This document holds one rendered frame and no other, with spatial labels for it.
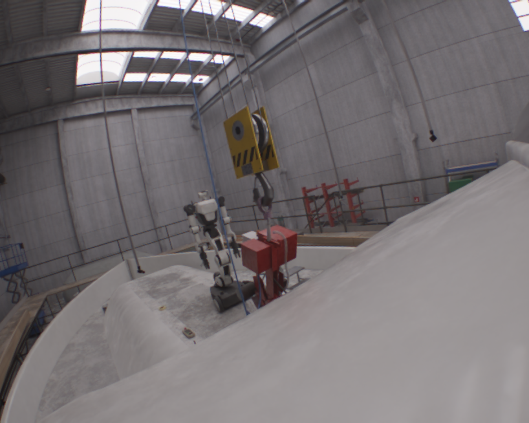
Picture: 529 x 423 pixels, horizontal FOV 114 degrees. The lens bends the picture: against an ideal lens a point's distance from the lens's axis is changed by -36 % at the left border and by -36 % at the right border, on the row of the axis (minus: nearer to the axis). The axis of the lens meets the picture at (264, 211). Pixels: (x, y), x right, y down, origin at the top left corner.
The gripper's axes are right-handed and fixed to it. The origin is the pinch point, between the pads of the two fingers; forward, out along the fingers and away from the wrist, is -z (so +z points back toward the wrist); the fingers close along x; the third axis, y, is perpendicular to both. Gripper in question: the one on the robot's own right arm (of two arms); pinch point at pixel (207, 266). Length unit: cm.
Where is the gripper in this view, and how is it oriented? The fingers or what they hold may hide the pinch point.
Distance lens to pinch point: 334.1
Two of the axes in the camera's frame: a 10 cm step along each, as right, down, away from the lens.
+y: 8.2, -2.5, 5.2
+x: 4.7, -2.4, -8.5
